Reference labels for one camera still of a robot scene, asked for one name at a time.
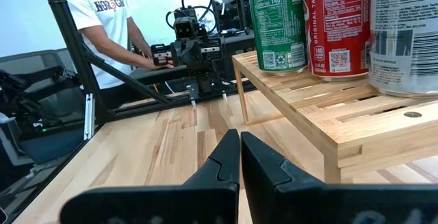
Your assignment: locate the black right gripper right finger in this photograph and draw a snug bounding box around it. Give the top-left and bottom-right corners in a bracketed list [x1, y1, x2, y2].
[241, 131, 438, 224]

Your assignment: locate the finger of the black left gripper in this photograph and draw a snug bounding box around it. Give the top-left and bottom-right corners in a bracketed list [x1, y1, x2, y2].
[190, 40, 210, 75]
[172, 40, 192, 74]

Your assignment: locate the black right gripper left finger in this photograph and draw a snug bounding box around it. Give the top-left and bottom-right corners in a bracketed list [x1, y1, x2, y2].
[60, 129, 240, 224]

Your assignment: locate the green Sprite can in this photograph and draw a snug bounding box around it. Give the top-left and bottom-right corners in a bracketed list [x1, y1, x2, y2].
[248, 0, 309, 75]

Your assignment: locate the red Coca-Cola Star Wars can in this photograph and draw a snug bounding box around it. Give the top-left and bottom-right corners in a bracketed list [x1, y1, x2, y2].
[300, 0, 373, 81]

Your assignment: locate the silver soda can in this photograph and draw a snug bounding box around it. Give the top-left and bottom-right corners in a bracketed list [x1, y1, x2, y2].
[368, 0, 438, 98]

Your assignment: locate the wooden slatted shelf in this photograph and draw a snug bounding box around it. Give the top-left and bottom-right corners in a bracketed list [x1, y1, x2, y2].
[231, 51, 438, 184]

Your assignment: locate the person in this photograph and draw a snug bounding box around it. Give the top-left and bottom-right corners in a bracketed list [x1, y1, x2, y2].
[57, 0, 175, 110]

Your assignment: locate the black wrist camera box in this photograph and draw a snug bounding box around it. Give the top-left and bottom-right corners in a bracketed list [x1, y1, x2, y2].
[173, 15, 200, 42]

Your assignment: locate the silver metal bracket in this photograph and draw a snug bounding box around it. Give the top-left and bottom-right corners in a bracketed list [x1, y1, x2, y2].
[83, 92, 96, 141]

